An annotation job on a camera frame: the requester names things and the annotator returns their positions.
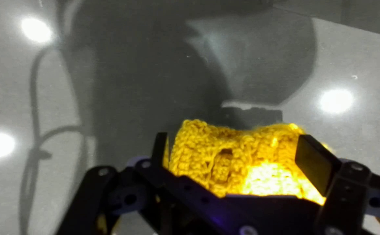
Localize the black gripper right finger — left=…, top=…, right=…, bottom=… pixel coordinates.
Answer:
left=294, top=134, right=380, bottom=235

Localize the yellow knitted cloth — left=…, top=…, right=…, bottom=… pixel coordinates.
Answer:
left=162, top=117, right=337, bottom=206

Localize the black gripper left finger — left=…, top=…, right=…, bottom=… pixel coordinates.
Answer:
left=57, top=131, right=260, bottom=235

